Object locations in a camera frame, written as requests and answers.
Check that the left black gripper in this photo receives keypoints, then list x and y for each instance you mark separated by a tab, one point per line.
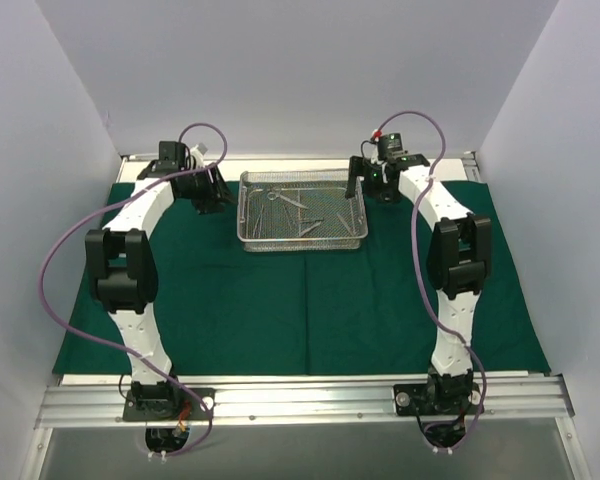
212	189

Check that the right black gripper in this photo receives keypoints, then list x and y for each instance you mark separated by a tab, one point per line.
357	170

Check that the silver instrument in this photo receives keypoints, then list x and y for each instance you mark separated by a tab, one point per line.
346	225

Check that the metal mesh instrument tray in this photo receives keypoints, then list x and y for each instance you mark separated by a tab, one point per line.
322	191

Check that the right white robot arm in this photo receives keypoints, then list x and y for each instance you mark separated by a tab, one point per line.
458	260

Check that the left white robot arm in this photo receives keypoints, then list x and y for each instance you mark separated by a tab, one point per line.
123	276

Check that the silver surgical scissors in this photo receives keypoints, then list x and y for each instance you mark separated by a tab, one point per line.
277	194

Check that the silver forceps left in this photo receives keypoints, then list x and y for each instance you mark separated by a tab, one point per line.
257	228

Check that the silver forceps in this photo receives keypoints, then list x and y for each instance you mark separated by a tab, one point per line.
302	227
257	228

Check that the silver forceps centre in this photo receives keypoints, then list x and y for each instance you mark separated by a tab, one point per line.
302	227

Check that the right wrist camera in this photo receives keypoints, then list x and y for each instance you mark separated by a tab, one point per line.
390	148

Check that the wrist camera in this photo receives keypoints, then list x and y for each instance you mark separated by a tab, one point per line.
178	155
390	148

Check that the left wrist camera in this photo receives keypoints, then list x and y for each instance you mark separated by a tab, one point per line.
178	155

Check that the aluminium right side rail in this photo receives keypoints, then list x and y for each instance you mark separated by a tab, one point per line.
471	167

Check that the aluminium rail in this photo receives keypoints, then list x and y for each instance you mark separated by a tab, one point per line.
93	401
471	167

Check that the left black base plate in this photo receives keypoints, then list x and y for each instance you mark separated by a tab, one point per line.
160	402

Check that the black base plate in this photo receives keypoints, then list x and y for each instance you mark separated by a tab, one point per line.
437	399
160	402

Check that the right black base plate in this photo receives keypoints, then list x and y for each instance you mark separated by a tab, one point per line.
437	399

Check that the aluminium front rail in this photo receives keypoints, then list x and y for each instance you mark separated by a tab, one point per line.
93	401

